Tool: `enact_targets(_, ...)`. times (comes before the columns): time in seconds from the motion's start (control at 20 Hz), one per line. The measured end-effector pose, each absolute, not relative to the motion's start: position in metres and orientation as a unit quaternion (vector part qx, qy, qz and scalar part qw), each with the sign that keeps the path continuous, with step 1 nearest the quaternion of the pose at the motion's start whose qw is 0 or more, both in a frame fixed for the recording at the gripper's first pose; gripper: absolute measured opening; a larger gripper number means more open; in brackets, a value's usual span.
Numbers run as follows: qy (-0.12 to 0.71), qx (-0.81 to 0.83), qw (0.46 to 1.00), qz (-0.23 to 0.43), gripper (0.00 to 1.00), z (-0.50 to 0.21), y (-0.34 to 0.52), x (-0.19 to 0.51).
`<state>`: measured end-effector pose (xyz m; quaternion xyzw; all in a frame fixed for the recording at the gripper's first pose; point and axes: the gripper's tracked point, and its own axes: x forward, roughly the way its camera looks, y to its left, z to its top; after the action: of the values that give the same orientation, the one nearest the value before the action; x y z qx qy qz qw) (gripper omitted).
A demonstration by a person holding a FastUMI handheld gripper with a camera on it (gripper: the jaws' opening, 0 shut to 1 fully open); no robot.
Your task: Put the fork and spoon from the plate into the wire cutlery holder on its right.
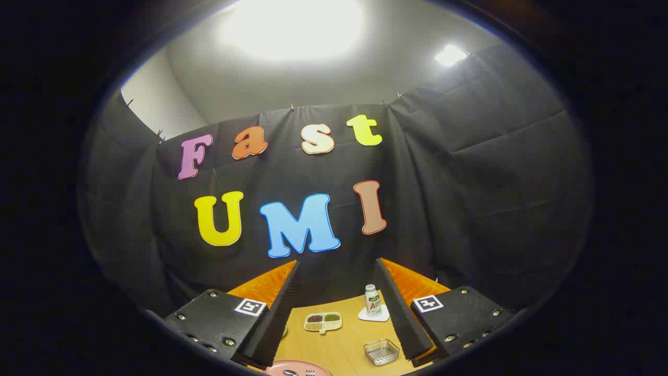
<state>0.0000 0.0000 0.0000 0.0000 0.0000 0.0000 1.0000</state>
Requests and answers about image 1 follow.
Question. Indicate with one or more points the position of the white divided bean dish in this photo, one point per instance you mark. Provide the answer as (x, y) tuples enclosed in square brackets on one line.
[(323, 322)]

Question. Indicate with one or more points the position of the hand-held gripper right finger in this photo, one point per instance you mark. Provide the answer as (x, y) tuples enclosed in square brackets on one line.
[(404, 318)]

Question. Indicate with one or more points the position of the white square coaster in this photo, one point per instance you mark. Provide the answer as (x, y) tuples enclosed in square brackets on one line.
[(384, 316)]

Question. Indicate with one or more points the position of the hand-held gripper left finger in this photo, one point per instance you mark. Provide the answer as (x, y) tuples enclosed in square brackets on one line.
[(276, 318)]

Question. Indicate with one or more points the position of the small ceiling light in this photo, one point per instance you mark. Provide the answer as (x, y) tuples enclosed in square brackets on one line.
[(450, 55)]

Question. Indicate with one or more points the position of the clear plastic drink bottle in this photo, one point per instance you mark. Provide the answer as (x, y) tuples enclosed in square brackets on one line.
[(372, 303)]

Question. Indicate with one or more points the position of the large ceiling light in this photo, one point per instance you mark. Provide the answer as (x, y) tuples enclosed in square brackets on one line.
[(292, 26)]

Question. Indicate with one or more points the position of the pink plate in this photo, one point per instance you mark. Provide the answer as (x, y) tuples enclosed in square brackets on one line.
[(321, 369)]

